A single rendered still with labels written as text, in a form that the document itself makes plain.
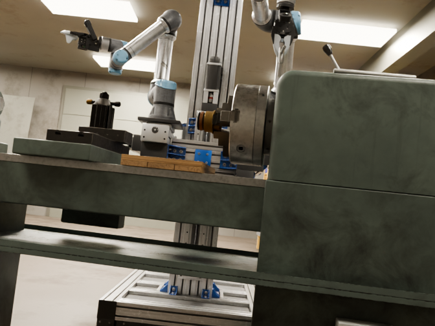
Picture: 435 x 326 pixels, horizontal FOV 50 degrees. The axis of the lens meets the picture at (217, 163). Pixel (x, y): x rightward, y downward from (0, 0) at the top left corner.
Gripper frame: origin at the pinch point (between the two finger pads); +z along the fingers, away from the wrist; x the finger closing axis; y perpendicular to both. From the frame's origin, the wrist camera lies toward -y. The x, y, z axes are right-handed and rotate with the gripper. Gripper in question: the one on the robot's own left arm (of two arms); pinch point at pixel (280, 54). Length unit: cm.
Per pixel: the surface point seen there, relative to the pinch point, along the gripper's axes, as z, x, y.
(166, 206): 63, 37, -22
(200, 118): 29.5, 28.6, -6.6
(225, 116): 28.1, 19.2, -17.6
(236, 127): 32.0, 14.7, -20.3
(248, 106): 23.9, 11.4, -19.7
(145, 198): 61, 45, -21
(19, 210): 78, 107, 20
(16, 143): 46, 94, -20
